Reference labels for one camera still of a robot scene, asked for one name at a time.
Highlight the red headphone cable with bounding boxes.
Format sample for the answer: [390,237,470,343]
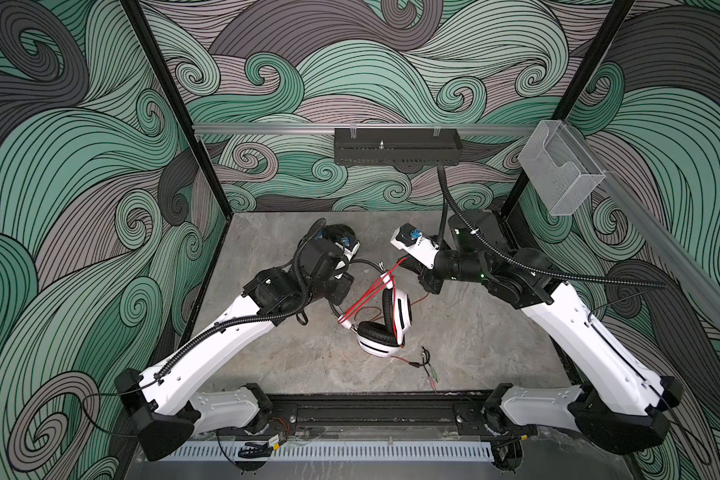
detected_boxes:
[338,256,431,367]

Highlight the black blue headphones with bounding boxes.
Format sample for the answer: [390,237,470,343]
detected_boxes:
[318,224,359,245]

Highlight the white black headphones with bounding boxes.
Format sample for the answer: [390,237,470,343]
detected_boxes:
[337,271,412,358]

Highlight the black headphone cable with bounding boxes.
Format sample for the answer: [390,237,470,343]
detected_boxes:
[409,346,440,391]

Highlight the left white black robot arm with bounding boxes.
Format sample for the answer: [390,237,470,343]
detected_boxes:
[115,218,360,461]

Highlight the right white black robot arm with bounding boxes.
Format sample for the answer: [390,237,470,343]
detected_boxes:
[391,166,684,455]

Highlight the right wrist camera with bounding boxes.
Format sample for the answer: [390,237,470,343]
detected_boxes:
[390,223,440,269]

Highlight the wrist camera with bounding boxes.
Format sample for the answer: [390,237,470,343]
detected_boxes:
[336,236,360,264]
[390,223,440,269]

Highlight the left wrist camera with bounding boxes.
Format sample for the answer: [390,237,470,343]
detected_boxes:
[336,236,360,264]

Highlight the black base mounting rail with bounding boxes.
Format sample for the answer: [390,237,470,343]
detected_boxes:
[137,392,613,436]

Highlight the black perforated wall tray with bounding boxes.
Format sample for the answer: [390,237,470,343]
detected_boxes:
[333,127,464,167]

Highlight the clear plastic wall bin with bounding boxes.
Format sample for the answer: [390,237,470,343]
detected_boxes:
[518,120,605,217]

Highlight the white slotted cable duct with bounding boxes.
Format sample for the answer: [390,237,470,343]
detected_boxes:
[165,440,494,463]

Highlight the aluminium rail back wall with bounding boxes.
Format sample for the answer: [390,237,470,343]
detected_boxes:
[192,122,536,137]

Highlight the aluminium rail wall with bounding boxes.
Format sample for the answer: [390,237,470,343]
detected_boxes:
[573,122,720,331]
[192,122,536,137]

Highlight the aluminium rail right wall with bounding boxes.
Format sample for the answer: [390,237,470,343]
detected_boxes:
[573,122,720,331]

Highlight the black frame post right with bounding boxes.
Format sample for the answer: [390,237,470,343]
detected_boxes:
[499,0,635,221]

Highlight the black frame post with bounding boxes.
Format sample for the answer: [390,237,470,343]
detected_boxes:
[499,0,635,221]
[120,0,233,221]

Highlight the black frame post left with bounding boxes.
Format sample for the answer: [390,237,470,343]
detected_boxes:
[120,0,233,221]

